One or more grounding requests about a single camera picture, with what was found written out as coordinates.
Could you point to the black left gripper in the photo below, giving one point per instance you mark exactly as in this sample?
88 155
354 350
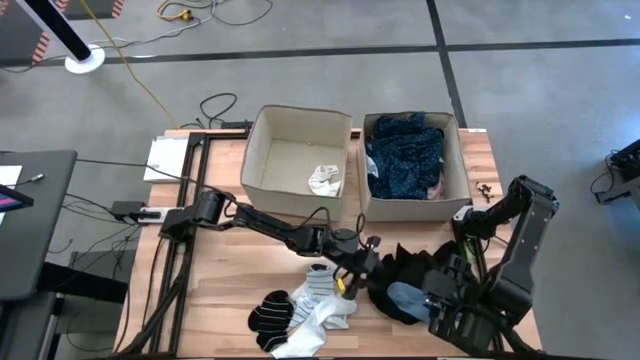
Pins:
357 260

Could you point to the white booklet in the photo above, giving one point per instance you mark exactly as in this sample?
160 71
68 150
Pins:
167 160

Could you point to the small black box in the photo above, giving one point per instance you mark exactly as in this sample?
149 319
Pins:
237 124

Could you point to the small black screws pile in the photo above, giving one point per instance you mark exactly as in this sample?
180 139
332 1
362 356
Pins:
484 190

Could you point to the white power strip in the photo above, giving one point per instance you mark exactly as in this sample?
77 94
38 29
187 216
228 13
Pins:
150 215

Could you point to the beige fabric storage bin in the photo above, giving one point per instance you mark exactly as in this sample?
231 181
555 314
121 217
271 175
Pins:
415 210
295 125

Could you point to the black desk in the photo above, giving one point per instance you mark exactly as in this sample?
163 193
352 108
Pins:
35 225

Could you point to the plain white sock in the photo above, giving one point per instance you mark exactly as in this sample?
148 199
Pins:
337 322
300 342

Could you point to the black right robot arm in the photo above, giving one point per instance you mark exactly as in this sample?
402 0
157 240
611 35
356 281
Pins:
530 235

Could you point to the white pole round base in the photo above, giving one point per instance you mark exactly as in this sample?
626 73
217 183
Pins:
82 60

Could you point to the black power adapter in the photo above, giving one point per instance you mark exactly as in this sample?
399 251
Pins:
125 209

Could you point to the white paper sheet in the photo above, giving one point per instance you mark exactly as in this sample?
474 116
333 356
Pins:
7 176

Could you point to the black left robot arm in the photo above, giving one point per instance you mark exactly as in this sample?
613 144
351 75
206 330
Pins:
270 226

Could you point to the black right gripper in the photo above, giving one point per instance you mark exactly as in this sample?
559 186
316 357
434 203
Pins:
470 320

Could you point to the white sock black logo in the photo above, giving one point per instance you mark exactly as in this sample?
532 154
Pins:
322 182

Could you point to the navy white-dotted shirt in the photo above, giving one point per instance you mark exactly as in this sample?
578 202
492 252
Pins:
405 155

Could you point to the black garment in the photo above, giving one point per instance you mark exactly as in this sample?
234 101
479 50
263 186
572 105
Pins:
400 265

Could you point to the black striped sock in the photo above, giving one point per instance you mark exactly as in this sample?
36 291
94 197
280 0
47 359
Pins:
272 315

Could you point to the tablet with red screen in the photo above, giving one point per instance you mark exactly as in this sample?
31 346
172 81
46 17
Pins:
12 200

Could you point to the hazard-striped black panel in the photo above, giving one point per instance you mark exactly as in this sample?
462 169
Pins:
15 35
95 7

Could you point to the white teal-striped sock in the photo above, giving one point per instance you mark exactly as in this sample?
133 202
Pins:
315 287

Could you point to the blue-grey sock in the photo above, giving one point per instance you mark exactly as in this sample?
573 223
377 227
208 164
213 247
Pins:
405 300

